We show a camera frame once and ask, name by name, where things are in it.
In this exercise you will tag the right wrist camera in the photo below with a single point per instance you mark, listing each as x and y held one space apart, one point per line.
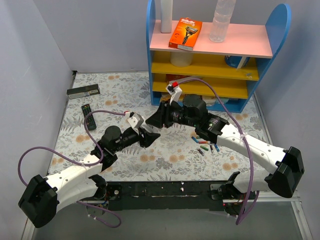
175 91

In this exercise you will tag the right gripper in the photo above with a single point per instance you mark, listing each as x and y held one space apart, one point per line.
165 115

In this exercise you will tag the white remote control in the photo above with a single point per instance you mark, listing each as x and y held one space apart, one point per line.
152 129

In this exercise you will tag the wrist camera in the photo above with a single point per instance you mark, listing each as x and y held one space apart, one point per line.
135 120
175 91

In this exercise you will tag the blue battery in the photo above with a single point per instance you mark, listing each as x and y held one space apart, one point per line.
194 138
216 147

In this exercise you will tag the blue yellow pink shelf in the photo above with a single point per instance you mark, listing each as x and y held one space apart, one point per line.
261 43

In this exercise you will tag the white cylinder roll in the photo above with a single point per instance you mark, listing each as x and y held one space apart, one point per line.
181 59

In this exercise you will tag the black rectangular box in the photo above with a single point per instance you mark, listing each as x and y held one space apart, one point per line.
83 91

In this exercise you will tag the white tall bottle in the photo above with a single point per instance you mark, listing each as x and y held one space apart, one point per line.
166 12

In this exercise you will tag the orange razor box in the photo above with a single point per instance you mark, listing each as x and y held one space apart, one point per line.
185 35

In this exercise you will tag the red white book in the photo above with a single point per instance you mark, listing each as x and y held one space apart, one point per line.
179 79

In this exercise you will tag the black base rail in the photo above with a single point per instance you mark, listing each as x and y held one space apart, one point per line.
171 195

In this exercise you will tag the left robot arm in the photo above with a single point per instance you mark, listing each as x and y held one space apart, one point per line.
45 196

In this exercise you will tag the floral table cloth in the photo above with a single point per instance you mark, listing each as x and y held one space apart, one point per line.
172 157

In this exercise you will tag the clear plastic water bottle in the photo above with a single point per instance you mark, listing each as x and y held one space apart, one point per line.
221 20

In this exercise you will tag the blue battery right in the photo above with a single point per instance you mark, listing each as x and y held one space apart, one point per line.
216 147

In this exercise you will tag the black remote control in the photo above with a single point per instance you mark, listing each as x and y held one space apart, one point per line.
89 120

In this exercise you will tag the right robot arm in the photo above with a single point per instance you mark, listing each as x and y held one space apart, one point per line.
282 168

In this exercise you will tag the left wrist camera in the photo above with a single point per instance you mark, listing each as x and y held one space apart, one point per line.
135 120

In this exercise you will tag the blue white cup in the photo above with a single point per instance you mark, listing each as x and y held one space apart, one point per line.
236 62

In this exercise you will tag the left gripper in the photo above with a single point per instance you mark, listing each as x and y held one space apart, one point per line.
142 136

